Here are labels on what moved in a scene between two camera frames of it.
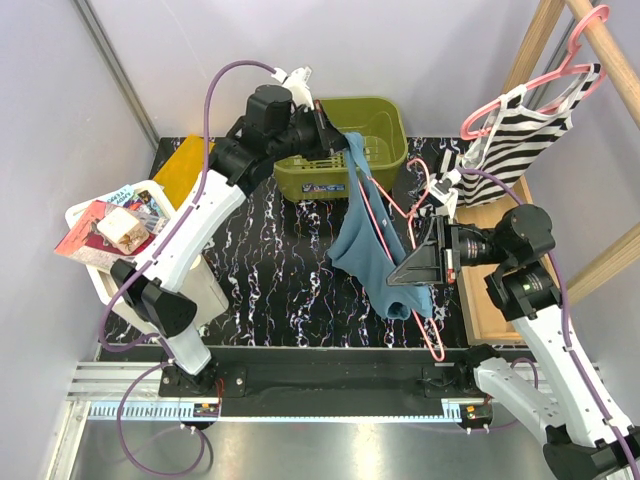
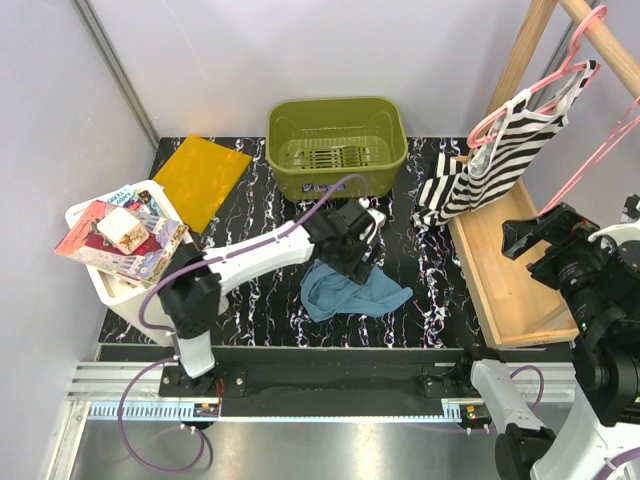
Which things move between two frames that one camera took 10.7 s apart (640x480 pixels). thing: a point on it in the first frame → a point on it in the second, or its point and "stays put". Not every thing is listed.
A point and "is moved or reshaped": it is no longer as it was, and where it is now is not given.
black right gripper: [423, 265] → [565, 225]
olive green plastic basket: [379, 122] stays put
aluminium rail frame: [134, 393] stays put
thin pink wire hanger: [428, 330] → [627, 122]
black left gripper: [328, 139] → [357, 269]
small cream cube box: [123, 230] stays put
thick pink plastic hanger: [601, 9] is moved or reshaped
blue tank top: [370, 247] → [326, 289]
